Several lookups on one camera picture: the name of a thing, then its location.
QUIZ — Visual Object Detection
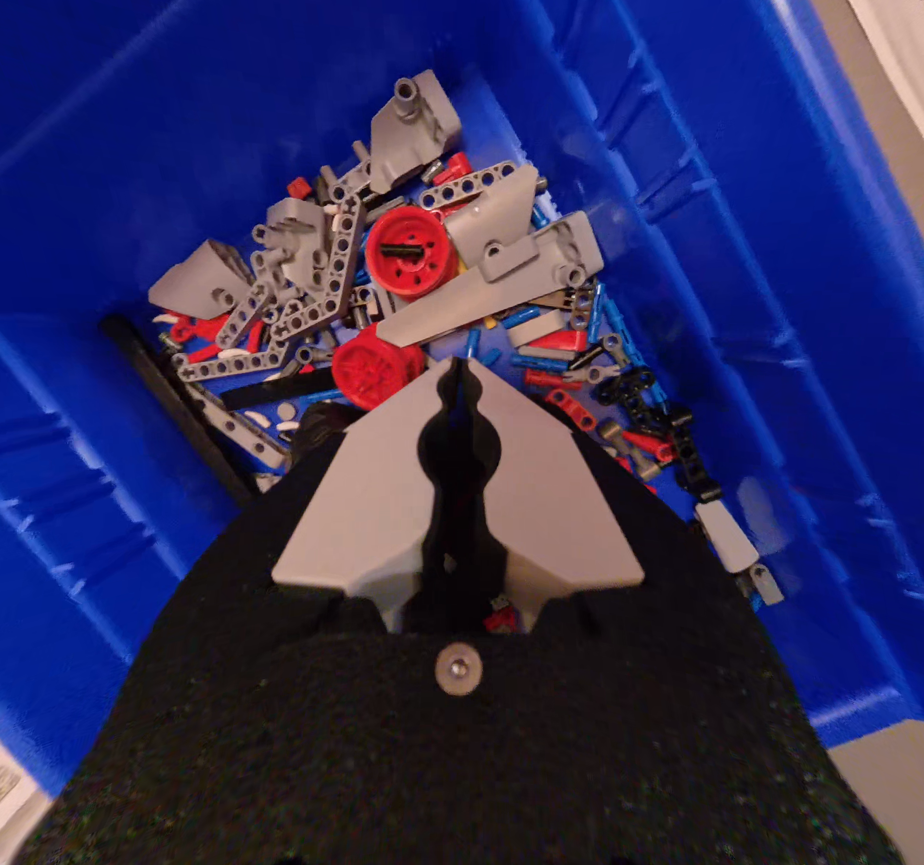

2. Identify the grey toy panel with connectors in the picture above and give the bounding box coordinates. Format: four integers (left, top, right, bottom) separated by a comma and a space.
251, 197, 329, 292

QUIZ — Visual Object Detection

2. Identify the black flat toy piece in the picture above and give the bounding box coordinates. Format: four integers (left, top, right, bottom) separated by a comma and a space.
220, 373, 336, 411

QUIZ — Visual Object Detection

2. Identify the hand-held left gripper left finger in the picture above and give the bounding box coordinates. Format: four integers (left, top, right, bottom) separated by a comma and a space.
271, 357, 463, 635

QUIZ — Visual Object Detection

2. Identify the white printed paper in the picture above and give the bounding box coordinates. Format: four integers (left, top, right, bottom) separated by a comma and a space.
0, 742, 55, 819

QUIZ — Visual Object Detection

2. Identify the dark grey angled toy beam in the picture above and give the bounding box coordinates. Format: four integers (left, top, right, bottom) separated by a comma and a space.
269, 194, 367, 342

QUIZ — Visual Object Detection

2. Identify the white sheet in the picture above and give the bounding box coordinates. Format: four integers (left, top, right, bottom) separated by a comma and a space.
830, 0, 924, 137

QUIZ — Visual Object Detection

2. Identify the pile of small toy pieces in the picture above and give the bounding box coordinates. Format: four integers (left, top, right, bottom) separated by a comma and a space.
152, 150, 786, 635

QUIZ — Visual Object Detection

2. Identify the grey straight toy beam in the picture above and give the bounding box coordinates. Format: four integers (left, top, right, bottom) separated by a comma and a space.
419, 161, 519, 210

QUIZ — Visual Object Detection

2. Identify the short grey toy beam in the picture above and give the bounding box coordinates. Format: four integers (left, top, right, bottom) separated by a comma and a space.
215, 280, 279, 348

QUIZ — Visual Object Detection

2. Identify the red spoked toy wheel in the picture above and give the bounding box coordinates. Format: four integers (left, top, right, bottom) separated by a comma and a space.
331, 325, 428, 410

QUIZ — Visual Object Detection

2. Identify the long black toy beam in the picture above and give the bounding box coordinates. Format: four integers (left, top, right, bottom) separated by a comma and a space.
101, 315, 254, 508

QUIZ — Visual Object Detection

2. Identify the grey toy panel with pin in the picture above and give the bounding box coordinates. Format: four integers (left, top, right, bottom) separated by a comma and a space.
368, 69, 463, 194

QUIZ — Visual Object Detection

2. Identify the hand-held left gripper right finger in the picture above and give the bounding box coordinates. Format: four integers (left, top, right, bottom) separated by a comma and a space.
462, 358, 645, 633

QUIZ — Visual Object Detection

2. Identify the long grey toy beam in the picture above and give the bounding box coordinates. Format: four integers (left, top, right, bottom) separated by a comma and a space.
184, 381, 291, 469

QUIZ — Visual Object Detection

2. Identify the light grey toy wedge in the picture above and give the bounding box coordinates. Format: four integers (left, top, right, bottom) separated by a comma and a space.
694, 500, 760, 573

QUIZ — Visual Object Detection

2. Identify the blue plastic storage bin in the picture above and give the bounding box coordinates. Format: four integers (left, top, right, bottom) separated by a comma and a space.
0, 0, 924, 801

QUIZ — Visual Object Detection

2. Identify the grey bent toy beam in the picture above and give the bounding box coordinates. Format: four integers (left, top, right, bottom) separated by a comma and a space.
175, 341, 322, 384

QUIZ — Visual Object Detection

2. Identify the red toy wheel black axle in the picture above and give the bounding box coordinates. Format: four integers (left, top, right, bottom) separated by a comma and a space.
364, 206, 461, 300

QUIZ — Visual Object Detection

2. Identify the long grey toy wing panel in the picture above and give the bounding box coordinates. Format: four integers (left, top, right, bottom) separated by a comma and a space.
375, 211, 606, 348

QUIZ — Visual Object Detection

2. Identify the grey rounded toy panel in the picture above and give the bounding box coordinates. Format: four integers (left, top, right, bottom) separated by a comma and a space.
148, 239, 255, 319

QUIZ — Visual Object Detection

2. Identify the grey curved toy panel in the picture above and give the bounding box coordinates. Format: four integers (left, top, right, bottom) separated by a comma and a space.
444, 165, 541, 267

